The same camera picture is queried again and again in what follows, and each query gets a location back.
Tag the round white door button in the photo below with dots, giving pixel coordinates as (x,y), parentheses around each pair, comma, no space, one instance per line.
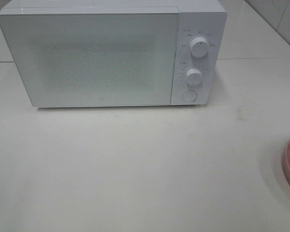
(189,96)

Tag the upper white microwave knob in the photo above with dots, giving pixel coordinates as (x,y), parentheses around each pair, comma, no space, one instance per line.
(199,46)

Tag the white microwave knob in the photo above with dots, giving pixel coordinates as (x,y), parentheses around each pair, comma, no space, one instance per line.
(194,77)
(199,46)

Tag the lower white microwave knob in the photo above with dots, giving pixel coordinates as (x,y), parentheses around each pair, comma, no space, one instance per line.
(194,77)

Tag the white microwave oven body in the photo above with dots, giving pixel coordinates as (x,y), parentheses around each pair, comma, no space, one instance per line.
(195,18)

